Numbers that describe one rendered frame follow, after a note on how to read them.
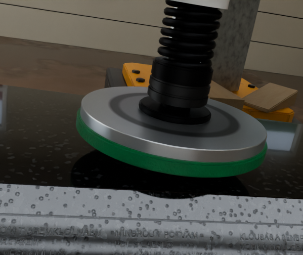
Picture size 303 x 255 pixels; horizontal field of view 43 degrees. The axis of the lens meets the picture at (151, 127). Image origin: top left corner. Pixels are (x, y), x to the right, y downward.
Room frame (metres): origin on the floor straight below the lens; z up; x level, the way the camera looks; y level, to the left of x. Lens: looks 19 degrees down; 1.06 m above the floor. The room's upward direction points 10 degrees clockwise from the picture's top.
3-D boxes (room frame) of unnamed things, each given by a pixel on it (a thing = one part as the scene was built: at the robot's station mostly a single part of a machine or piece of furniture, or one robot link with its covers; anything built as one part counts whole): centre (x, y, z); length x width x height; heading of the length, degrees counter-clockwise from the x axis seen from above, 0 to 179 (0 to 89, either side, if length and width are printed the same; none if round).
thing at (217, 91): (1.05, -0.14, 0.81); 0.20 x 0.10 x 0.05; 20
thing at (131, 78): (1.31, -0.14, 0.76); 0.49 x 0.49 x 0.05; 12
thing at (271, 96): (1.18, -0.34, 0.80); 0.20 x 0.10 x 0.05; 142
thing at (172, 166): (0.43, -0.02, 0.92); 0.22 x 0.22 x 0.04
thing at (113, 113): (0.43, -0.02, 0.92); 0.21 x 0.21 x 0.01
